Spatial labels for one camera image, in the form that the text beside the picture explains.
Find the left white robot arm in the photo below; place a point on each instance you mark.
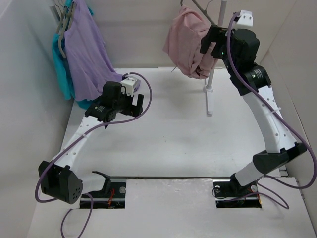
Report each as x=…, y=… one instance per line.
x=58, y=178

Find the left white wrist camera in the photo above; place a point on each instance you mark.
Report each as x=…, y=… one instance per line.
x=131, y=85

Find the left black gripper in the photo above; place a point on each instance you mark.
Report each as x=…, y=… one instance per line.
x=132, y=109

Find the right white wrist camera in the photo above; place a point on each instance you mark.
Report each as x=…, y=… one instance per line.
x=244, y=20

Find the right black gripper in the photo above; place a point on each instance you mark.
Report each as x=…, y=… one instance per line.
x=216, y=34

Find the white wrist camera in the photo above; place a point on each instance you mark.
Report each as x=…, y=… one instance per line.
x=244, y=20
x=131, y=85

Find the grey hanger with teal shirt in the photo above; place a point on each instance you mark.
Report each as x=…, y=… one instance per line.
x=61, y=37

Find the teal t-shirt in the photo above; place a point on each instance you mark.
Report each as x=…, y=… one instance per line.
x=64, y=78

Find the pink trousers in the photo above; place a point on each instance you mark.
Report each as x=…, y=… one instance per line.
x=183, y=44

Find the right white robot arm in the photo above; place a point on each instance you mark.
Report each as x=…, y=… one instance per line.
x=254, y=85

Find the purple t-shirt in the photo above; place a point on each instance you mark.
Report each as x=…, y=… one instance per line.
x=88, y=61

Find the grey hanger with purple shirt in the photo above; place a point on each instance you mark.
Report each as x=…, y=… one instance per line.
x=66, y=16

